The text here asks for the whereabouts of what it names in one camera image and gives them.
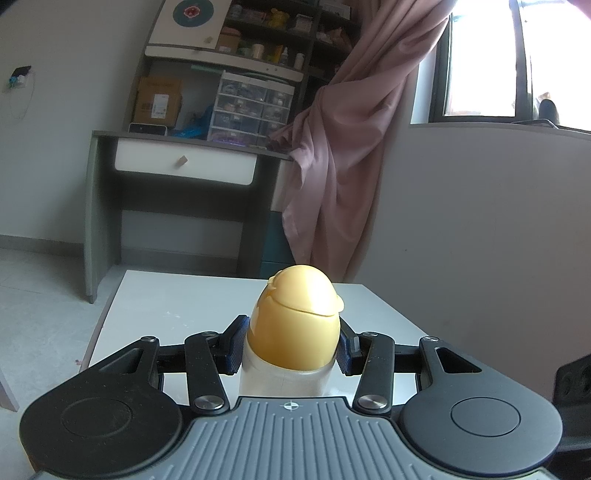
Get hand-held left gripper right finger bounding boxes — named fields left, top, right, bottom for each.
left=336, top=323, right=485, bottom=415

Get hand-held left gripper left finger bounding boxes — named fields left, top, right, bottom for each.
left=99, top=315, right=251, bottom=412

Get clear bottle with yellow cap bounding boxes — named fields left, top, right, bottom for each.
left=239, top=264, right=346, bottom=398

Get teal cabinet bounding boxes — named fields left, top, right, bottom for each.
left=261, top=210, right=296, bottom=280

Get white desk drawer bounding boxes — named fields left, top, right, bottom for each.
left=115, top=138, right=258, bottom=186

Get grey desk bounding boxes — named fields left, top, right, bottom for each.
left=83, top=129, right=296, bottom=304

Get pink curtain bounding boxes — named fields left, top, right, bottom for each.
left=265, top=0, right=455, bottom=282

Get blue items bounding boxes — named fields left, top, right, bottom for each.
left=171, top=108, right=215, bottom=139

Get small black device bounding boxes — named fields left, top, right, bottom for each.
left=128, top=122, right=168, bottom=137

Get clear plastic drawer organiser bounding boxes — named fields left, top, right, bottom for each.
left=207, top=71, right=295, bottom=147

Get cardboard box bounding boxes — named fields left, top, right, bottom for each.
left=133, top=76, right=183, bottom=129

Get dark shelf unit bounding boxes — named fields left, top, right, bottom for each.
left=122, top=0, right=365, bottom=148

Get pink box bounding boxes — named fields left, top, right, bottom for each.
left=218, top=28, right=241, bottom=54

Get white door with teal circle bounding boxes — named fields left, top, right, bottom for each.
left=145, top=0, right=232, bottom=49

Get window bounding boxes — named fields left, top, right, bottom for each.
left=429, top=0, right=591, bottom=132

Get thin wall cable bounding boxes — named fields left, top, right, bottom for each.
left=7, top=76, right=36, bottom=120

